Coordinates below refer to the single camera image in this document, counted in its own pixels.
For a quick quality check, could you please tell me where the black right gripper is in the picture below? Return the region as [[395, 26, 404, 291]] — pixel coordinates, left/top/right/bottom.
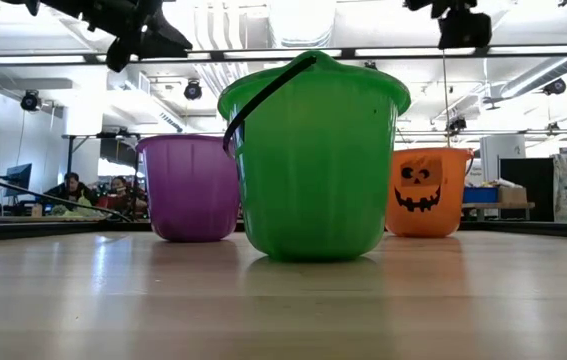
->
[[402, 0, 494, 51]]

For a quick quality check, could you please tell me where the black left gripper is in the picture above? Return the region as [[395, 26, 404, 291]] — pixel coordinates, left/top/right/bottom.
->
[[80, 0, 195, 74]]

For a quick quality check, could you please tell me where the purple plastic bucket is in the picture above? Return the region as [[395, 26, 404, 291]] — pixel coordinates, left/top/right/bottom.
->
[[135, 133, 243, 244]]

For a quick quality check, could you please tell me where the person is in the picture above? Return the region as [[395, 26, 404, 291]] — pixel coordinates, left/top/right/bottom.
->
[[97, 175, 148, 216], [45, 172, 97, 211]]

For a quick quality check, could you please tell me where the black computer monitor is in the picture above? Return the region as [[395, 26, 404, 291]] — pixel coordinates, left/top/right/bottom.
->
[[5, 163, 33, 197]]

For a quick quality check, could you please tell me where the green plastic monster bucket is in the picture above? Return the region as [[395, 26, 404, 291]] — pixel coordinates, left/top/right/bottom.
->
[[216, 49, 413, 264]]

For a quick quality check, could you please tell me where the blue storage bin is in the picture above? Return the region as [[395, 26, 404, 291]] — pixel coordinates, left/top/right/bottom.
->
[[462, 186, 499, 204]]

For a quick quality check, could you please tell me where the black cabinet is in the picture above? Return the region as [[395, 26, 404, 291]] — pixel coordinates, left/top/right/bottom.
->
[[498, 157, 555, 221]]

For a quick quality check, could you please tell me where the cardboard box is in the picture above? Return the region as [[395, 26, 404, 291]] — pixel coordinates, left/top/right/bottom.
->
[[497, 184, 528, 205]]

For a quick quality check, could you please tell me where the orange jack-o-lantern bucket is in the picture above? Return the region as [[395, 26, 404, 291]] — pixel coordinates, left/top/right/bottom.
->
[[384, 147, 475, 239]]

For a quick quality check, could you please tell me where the wooden background table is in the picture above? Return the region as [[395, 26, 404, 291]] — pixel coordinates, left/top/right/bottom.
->
[[461, 201, 536, 222]]

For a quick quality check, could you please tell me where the black ceiling camera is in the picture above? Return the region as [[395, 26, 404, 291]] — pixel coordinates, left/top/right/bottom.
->
[[183, 79, 204, 102], [542, 78, 567, 96], [19, 89, 43, 113], [446, 115, 468, 135]]

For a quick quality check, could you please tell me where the thin hanging cable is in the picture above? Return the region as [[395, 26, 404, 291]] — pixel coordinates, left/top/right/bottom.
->
[[440, 48, 452, 149]]

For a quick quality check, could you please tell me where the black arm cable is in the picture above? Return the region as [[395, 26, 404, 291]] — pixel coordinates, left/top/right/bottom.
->
[[0, 169, 134, 224]]

